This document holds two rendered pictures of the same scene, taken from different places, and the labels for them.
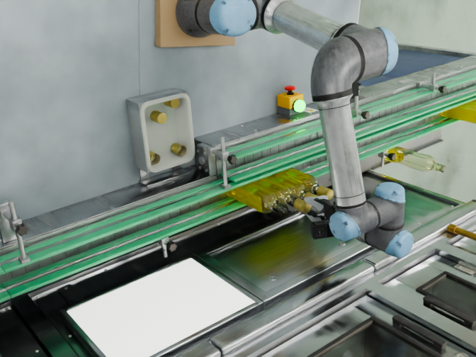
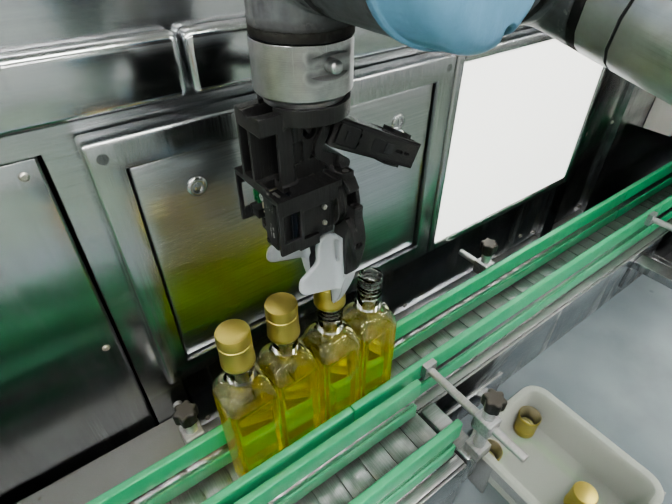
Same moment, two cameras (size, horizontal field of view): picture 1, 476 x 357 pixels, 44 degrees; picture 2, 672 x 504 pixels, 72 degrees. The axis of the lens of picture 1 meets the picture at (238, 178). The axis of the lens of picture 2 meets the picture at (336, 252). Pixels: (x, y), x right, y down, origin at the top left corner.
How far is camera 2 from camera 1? 1.63 m
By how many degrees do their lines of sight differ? 63
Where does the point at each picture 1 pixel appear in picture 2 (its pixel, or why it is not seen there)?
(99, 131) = (626, 440)
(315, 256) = not seen: hidden behind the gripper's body
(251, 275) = not seen: hidden behind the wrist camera
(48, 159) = (649, 376)
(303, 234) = (248, 262)
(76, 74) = not seen: outside the picture
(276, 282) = (403, 103)
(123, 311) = (546, 146)
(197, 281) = (468, 173)
